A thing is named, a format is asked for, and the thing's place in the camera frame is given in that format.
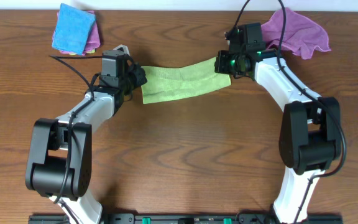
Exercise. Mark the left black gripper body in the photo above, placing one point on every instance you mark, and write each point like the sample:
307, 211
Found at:
132, 78

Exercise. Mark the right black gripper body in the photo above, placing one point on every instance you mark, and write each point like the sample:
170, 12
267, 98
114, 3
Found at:
230, 64

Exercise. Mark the green microfiber cloth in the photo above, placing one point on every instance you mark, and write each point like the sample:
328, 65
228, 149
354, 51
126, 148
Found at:
168, 84

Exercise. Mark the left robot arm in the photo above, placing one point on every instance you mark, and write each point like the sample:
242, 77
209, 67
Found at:
59, 164

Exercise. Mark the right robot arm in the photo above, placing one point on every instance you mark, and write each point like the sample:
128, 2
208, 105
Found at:
310, 135

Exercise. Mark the green folded cloth bottom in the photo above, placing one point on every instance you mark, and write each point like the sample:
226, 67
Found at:
92, 51

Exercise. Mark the purple folded cloth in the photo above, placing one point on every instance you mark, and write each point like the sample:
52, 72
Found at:
93, 39

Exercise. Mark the purple crumpled cloth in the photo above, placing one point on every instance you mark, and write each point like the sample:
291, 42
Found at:
300, 35

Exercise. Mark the blue folded cloth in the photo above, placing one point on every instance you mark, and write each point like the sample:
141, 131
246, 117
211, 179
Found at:
72, 29

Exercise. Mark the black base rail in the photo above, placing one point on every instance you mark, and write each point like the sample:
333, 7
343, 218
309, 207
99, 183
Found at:
185, 218

